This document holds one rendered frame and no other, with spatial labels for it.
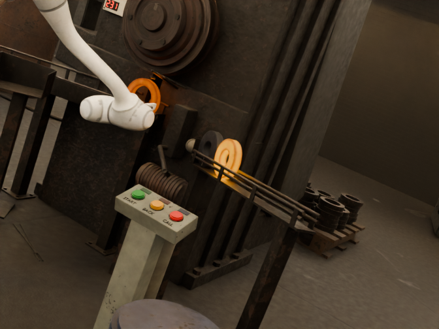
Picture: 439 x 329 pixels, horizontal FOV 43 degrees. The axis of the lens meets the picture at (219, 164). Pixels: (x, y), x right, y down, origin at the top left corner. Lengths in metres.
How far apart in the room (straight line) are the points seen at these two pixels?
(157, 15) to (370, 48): 6.26
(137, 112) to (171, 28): 0.52
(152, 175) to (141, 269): 0.73
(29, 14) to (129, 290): 3.84
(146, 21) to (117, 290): 1.23
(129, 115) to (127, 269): 0.61
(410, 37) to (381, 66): 0.54
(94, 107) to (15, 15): 3.25
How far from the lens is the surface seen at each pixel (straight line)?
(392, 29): 8.51
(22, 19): 5.32
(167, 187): 2.33
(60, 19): 2.00
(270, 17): 2.52
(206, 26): 2.47
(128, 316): 1.45
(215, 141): 2.21
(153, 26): 2.50
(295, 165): 3.34
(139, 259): 1.73
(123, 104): 2.08
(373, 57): 8.49
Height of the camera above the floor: 1.14
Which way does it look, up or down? 12 degrees down
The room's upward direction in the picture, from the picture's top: 21 degrees clockwise
